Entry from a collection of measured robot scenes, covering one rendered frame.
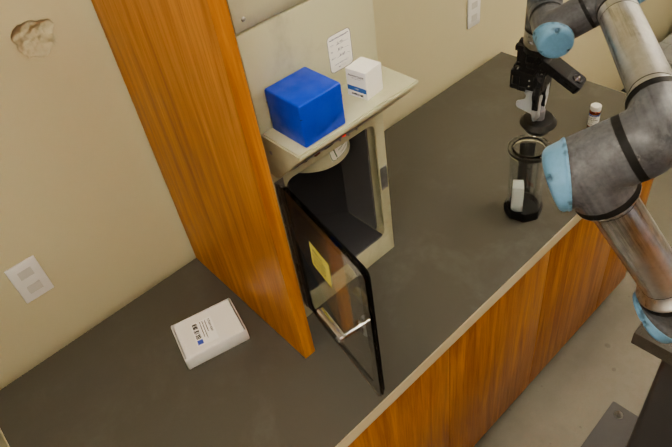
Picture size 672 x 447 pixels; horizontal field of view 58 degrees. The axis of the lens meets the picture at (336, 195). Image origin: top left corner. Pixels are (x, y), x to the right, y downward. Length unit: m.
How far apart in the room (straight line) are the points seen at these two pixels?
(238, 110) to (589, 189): 0.58
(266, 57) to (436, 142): 1.02
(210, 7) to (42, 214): 0.79
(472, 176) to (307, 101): 0.93
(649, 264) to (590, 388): 1.41
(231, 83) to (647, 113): 0.64
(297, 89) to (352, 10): 0.22
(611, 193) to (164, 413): 1.05
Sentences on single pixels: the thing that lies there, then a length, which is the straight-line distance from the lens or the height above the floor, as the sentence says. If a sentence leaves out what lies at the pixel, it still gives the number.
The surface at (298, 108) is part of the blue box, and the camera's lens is 1.04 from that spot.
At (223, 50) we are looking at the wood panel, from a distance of 0.94.
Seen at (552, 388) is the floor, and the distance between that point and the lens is 2.54.
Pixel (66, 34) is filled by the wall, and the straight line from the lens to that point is 1.40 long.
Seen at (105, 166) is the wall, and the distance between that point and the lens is 1.54.
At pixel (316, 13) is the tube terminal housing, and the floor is 1.68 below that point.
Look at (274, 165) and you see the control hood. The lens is 1.18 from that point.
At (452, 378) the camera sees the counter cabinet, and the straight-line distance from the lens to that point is 1.74.
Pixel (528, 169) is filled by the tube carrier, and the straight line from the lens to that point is 1.63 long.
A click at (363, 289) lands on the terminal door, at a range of 1.05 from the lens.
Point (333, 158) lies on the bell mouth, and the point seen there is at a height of 1.33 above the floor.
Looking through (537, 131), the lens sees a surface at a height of 1.21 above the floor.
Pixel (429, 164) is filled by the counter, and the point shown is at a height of 0.94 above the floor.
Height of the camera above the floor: 2.16
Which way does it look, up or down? 41 degrees down
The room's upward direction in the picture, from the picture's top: 9 degrees counter-clockwise
